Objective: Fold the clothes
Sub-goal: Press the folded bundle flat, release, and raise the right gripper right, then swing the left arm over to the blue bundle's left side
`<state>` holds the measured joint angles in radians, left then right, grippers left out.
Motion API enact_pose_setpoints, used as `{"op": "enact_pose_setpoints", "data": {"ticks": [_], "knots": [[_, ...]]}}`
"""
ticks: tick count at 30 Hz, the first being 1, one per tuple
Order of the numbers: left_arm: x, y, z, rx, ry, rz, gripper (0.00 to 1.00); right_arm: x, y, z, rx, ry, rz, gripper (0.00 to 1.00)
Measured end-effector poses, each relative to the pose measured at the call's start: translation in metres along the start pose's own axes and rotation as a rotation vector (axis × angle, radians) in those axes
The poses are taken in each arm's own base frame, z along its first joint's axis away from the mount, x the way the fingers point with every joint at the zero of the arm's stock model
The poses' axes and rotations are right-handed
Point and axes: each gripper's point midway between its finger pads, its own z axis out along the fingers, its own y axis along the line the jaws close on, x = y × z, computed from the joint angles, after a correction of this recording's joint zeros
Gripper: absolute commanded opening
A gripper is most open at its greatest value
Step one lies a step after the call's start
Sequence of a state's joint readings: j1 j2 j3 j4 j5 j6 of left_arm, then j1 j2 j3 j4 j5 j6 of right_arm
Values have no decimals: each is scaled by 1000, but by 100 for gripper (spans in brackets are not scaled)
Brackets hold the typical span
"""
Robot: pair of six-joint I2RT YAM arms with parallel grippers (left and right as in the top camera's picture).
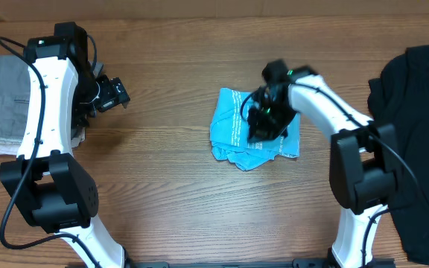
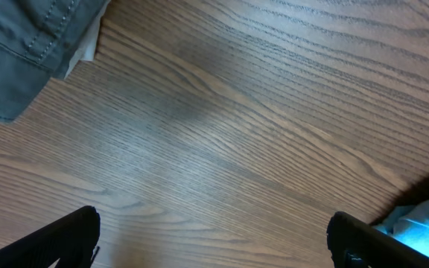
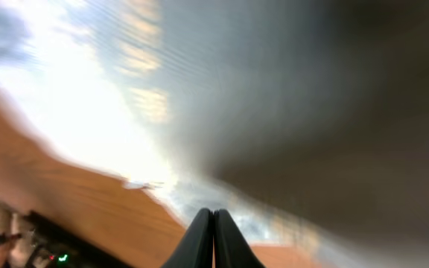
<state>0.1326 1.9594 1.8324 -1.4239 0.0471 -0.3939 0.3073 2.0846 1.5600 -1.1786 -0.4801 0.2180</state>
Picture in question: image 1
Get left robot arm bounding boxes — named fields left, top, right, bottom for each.
left=0, top=22, right=133, bottom=267

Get light blue printed t-shirt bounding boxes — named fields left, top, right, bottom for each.
left=210, top=88, right=300, bottom=171

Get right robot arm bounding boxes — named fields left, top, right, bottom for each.
left=241, top=60, right=401, bottom=267

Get black polo shirt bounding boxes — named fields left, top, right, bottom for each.
left=368, top=45, right=429, bottom=265

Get folded beige cloth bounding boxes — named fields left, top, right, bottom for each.
left=0, top=128, right=86, bottom=156

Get folded grey trousers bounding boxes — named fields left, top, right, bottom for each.
left=0, top=55, right=31, bottom=142

